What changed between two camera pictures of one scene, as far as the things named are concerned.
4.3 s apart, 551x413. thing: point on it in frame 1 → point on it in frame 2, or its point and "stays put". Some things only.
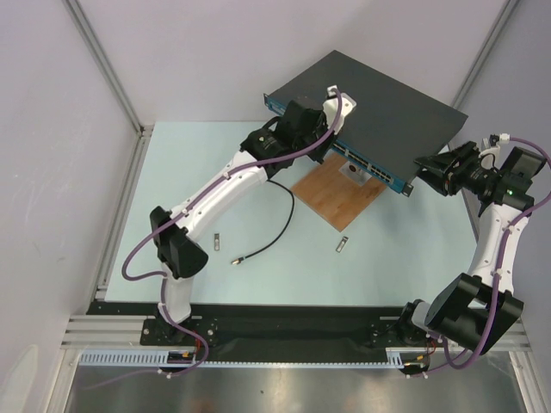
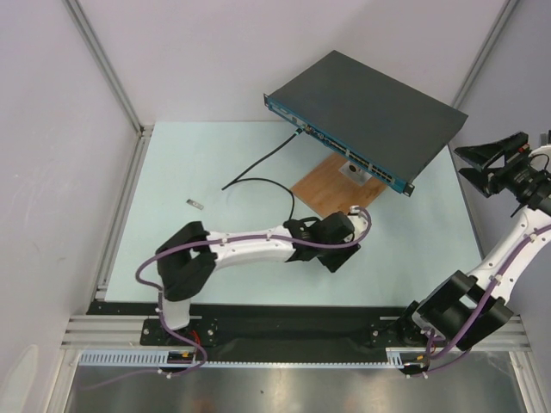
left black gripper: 318,155 → 333,262
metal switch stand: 355,173 stays put
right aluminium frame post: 509,9 stays put
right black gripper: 450,168 → 498,173
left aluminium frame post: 142,130 stays put
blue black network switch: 393,126 stays put
